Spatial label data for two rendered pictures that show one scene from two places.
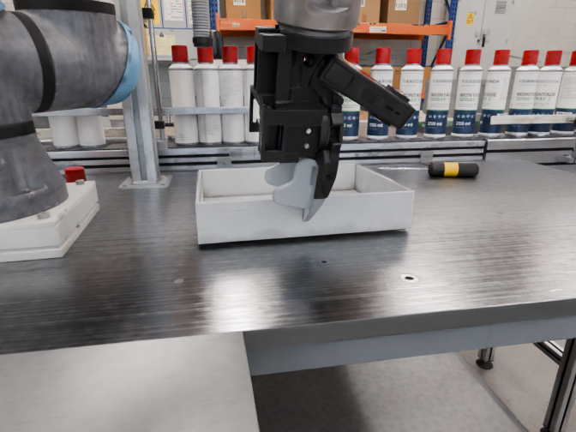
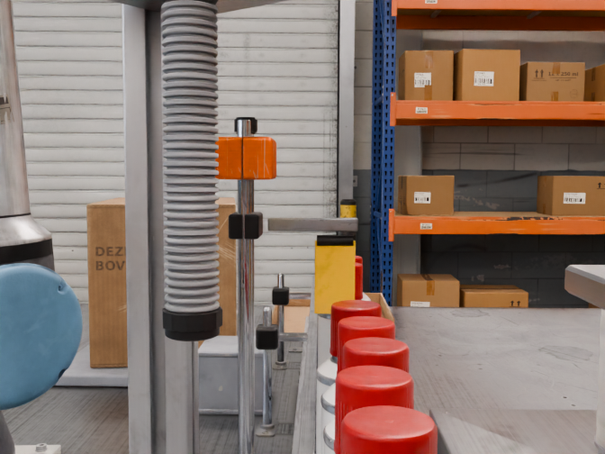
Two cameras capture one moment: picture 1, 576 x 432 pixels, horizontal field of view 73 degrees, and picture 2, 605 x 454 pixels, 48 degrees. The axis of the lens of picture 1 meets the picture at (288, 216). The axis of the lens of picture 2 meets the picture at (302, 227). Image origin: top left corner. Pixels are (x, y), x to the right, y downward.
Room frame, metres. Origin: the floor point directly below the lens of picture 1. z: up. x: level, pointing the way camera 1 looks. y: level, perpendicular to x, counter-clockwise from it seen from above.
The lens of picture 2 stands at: (0.93, -0.21, 1.17)
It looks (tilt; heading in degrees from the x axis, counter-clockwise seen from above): 4 degrees down; 101
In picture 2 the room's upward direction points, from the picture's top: straight up
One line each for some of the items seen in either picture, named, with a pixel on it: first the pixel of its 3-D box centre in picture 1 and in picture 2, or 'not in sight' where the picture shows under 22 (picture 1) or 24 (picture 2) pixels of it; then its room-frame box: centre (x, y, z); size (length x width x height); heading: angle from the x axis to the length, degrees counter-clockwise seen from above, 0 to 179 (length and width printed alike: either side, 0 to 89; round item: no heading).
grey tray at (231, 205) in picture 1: (293, 195); not in sight; (0.55, -0.01, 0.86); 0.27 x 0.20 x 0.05; 101
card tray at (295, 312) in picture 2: not in sight; (330, 312); (0.71, 1.32, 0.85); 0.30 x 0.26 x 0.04; 99
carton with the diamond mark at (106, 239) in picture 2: not in sight; (170, 272); (0.46, 0.97, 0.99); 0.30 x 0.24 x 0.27; 107
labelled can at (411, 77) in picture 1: (410, 95); not in sight; (0.97, -0.29, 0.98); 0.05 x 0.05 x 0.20
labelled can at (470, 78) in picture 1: (467, 94); not in sight; (1.00, -0.44, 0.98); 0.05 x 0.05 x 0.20
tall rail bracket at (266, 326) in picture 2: not in sight; (284, 367); (0.74, 0.65, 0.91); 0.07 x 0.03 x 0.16; 9
